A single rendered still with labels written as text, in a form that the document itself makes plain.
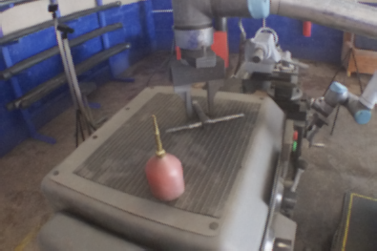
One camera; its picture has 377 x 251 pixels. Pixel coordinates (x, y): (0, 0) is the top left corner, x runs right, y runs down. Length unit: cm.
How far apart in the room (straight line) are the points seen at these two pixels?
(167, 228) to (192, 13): 43
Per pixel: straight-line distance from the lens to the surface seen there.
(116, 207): 49
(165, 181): 44
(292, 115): 174
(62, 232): 56
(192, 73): 62
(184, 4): 57
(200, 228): 43
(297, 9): 69
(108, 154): 62
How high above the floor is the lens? 169
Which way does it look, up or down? 29 degrees down
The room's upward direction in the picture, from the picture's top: 5 degrees counter-clockwise
